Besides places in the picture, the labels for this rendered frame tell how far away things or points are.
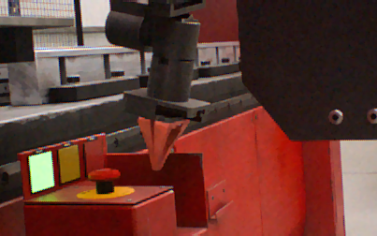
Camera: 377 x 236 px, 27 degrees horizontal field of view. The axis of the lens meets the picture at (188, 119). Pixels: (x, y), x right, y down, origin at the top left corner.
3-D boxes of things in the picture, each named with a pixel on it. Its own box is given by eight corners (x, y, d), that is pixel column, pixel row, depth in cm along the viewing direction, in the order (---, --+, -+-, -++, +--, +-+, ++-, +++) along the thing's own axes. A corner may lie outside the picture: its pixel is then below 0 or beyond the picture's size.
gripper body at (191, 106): (143, 100, 111) (151, 48, 109) (210, 116, 107) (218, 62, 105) (120, 105, 105) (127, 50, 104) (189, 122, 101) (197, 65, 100)
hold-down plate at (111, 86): (76, 101, 141) (75, 84, 141) (49, 103, 143) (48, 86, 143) (140, 90, 169) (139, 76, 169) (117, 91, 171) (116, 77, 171)
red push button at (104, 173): (111, 201, 97) (108, 172, 97) (83, 200, 99) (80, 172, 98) (127, 195, 101) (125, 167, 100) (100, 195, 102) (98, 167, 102)
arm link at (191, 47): (186, 14, 100) (210, 16, 104) (142, 6, 103) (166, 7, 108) (178, 68, 101) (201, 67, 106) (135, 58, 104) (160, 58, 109)
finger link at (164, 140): (137, 157, 112) (147, 92, 111) (183, 169, 110) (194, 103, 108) (113, 165, 106) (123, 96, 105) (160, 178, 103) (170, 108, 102)
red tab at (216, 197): (216, 219, 188) (214, 190, 187) (208, 219, 188) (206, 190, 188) (234, 206, 202) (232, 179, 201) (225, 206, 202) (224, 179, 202)
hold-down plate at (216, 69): (210, 77, 216) (210, 66, 216) (192, 78, 218) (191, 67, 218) (239, 71, 245) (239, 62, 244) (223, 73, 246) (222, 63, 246)
